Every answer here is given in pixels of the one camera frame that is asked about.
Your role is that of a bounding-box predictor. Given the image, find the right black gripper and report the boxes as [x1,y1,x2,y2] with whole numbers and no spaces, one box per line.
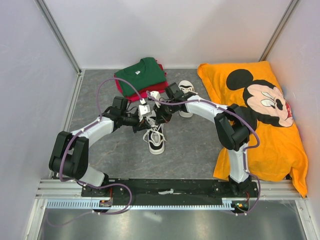
[153,99,177,126]

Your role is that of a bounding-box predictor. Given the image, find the white shoelace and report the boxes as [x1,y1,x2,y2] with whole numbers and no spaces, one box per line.
[143,117,166,146]

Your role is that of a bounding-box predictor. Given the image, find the black white sneaker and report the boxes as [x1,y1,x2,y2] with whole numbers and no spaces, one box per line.
[143,116,166,155]
[177,80,199,118]

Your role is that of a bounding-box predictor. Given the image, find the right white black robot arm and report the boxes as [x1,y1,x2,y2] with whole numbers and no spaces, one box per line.
[147,83,255,197]

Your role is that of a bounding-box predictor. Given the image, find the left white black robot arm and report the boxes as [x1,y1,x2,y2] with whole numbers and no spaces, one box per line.
[48,96,151,197]

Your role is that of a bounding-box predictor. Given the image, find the dark red folded t-shirt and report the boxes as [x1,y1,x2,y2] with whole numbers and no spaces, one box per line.
[113,58,171,99]

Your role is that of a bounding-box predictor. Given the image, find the pink folded t-shirt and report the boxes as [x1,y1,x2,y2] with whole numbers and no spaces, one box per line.
[125,90,147,102]

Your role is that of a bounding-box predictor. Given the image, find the black white sneaker tied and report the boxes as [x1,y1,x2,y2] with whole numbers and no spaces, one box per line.
[177,80,199,118]

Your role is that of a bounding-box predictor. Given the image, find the green folded t-shirt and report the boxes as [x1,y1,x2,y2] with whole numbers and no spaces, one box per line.
[114,57,168,97]

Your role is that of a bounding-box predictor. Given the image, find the white tape scrap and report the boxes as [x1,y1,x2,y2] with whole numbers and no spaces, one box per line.
[158,188,182,196]

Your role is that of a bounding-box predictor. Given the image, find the orange Mickey Mouse pillow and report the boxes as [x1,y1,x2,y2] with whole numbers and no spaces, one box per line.
[197,61,308,197]

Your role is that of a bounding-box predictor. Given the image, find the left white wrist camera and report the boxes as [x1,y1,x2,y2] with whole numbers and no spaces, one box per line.
[138,104,152,122]

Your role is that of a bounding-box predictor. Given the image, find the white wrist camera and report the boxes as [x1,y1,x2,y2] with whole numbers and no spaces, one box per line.
[138,104,152,122]
[146,91,161,103]

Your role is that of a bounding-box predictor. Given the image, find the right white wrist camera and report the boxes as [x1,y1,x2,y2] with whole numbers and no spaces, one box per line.
[146,91,161,103]

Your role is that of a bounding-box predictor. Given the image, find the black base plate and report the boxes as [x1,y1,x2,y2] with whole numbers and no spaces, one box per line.
[81,177,261,207]

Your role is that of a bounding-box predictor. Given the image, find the grey slotted cable duct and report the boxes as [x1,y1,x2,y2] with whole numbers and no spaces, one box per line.
[46,198,247,211]

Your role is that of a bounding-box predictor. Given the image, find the left aluminium corner post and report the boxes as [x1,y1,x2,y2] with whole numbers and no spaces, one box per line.
[35,0,82,75]

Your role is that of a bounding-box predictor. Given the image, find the aluminium corner post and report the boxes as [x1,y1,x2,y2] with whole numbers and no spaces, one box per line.
[258,0,301,62]
[35,0,82,75]

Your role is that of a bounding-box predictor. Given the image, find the right aluminium corner post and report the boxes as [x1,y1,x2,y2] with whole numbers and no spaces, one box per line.
[258,0,301,62]

